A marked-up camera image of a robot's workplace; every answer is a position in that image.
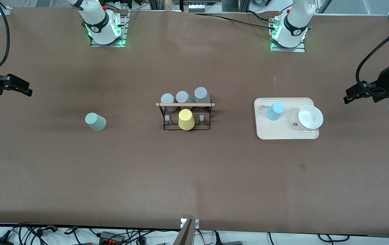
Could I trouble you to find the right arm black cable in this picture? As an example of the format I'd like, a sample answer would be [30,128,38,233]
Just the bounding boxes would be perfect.
[0,0,11,68]

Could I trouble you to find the pale green cup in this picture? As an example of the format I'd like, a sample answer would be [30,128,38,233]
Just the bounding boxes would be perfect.
[85,113,107,132]

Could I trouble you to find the white bowl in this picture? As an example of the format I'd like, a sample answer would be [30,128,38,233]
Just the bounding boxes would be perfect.
[295,105,324,133]

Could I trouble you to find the short black table cable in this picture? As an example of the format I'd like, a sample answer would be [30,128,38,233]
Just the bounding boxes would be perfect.
[247,10,274,23]

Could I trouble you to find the white mount bracket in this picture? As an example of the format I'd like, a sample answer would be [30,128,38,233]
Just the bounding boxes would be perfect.
[180,218,200,229]

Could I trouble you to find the long black table cable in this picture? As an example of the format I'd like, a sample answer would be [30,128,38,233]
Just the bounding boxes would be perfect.
[194,13,272,30]

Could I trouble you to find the yellow cup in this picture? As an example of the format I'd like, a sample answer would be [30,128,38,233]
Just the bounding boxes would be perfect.
[178,109,195,131]

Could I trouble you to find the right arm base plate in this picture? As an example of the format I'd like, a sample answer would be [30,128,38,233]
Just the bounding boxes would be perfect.
[90,10,128,47]

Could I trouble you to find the grey red connector box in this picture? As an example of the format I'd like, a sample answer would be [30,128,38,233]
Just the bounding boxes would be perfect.
[99,231,125,245]

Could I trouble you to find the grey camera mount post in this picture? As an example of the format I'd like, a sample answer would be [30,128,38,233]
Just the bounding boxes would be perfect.
[172,218,195,245]

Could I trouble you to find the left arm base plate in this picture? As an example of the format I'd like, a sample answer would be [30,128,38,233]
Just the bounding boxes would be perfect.
[270,20,306,52]

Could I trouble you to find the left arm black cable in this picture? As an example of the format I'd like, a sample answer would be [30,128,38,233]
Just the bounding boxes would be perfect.
[356,19,389,89]

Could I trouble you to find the beige rabbit tray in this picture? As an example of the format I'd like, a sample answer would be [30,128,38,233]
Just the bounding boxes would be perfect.
[254,98,319,140]

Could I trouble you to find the black wire cup rack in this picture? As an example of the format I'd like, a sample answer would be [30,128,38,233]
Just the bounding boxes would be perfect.
[156,102,215,132]

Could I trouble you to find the light blue cup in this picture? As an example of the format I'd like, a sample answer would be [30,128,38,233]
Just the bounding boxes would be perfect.
[266,102,285,121]

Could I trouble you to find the grey cup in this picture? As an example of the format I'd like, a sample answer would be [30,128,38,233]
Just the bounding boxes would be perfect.
[161,93,176,112]
[176,91,195,111]
[194,87,211,109]

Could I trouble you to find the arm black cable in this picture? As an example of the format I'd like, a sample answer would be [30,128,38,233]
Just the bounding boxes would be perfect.
[356,19,389,89]
[0,0,11,68]

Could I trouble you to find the black power adapter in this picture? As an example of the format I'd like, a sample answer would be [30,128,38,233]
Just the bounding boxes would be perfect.
[0,231,14,245]

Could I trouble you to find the looped black floor cable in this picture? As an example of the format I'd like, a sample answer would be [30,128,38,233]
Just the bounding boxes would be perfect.
[318,234,350,243]

